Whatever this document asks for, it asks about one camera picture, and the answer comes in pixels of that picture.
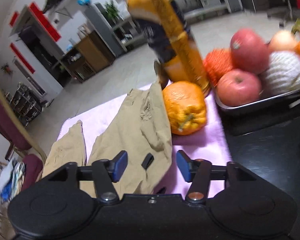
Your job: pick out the white wall shelf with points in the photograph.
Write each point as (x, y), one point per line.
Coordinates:
(72, 5)

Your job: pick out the maroon chair with gold frame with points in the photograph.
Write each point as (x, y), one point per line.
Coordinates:
(2, 120)

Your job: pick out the grey tower speaker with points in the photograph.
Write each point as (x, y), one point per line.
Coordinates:
(102, 27)

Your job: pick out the khaki pants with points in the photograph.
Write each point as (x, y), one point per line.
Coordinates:
(130, 135)

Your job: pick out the red paper couplet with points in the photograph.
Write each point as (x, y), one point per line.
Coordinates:
(46, 22)
(22, 57)
(14, 18)

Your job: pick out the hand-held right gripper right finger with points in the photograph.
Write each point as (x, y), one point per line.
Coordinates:
(183, 166)

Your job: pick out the pile of folded clothes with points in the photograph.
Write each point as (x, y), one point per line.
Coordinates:
(7, 182)

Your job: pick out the shoe rack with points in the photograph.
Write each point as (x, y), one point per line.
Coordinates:
(25, 102)

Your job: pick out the pale peach-coloured apple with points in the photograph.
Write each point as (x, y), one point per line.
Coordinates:
(282, 41)

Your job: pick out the wall ornament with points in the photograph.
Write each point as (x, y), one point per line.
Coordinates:
(7, 68)

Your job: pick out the small blue container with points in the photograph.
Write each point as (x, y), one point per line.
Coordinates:
(70, 47)

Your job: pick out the green potted plant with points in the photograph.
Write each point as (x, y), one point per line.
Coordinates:
(112, 11)

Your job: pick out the spiky orange fruit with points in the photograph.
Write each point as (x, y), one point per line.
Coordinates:
(217, 65)

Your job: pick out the blue round ornament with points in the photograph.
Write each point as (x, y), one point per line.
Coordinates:
(84, 0)

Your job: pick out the thin white stick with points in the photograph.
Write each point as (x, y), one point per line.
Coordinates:
(297, 102)

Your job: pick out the dark red apple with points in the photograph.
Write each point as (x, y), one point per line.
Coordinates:
(250, 50)

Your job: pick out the purple towel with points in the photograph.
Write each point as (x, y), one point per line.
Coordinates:
(215, 155)

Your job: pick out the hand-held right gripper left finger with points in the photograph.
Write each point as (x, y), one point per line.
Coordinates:
(120, 166)

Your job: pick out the pale red apple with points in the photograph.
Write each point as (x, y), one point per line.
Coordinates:
(237, 87)

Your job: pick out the orange juice bottle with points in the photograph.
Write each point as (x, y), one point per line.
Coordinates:
(180, 50)

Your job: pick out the metal fruit tray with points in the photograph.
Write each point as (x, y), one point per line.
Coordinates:
(252, 108)

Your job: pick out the brown wooden cabinet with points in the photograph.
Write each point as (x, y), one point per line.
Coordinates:
(95, 52)

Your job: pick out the large bumpy orange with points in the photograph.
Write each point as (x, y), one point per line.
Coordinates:
(185, 107)

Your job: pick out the fruit in white foam net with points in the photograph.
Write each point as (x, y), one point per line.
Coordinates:
(282, 72)

